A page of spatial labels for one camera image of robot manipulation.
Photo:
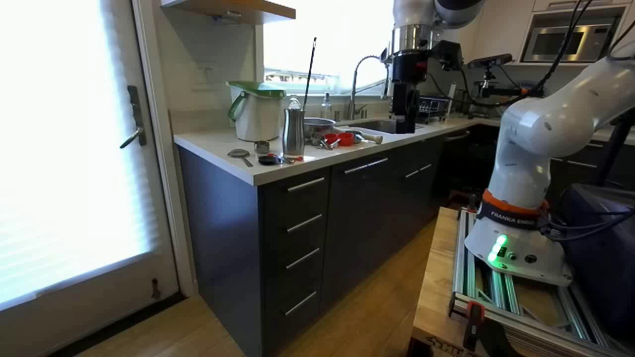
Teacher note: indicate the dark kitchen counter cabinet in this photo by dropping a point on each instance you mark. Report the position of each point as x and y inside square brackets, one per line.
[297, 264]

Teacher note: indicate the silver utensil holder cup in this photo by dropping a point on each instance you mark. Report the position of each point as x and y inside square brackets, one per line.
[291, 135]

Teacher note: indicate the stainless steel microwave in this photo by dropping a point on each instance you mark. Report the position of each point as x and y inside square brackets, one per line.
[571, 35]

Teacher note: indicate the silver kitchen sink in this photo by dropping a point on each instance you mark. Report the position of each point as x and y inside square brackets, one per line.
[377, 123]

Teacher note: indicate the black measuring cup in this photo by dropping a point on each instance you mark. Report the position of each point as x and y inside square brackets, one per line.
[268, 158]

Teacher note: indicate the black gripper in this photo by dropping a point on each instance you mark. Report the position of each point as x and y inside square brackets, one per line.
[405, 95]

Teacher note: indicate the black camera on stand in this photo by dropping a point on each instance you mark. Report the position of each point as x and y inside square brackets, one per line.
[488, 59]

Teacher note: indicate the small silver measuring cup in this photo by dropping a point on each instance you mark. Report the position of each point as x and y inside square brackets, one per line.
[367, 137]

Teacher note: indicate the large red measuring cup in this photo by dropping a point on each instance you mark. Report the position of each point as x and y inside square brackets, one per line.
[337, 139]

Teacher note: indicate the wooden cart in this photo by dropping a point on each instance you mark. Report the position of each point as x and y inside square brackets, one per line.
[436, 289]

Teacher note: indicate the white bin green lid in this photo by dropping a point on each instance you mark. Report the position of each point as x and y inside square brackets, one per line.
[258, 115]

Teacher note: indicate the kitchen window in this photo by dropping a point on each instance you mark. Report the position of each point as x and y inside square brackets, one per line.
[329, 39]

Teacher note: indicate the silver kitchen faucet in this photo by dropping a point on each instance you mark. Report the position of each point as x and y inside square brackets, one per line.
[357, 71]

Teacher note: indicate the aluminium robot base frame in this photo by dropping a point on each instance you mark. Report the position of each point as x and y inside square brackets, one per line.
[502, 289]

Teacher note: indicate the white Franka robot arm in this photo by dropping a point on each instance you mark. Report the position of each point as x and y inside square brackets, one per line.
[528, 131]

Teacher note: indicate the red clamp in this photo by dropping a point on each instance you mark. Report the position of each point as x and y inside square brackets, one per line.
[472, 327]

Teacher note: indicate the large silver mixing bowl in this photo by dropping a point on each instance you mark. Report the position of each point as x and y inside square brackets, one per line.
[317, 125]

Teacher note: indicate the wooden wall shelf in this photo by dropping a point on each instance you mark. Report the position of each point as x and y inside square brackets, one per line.
[230, 8]

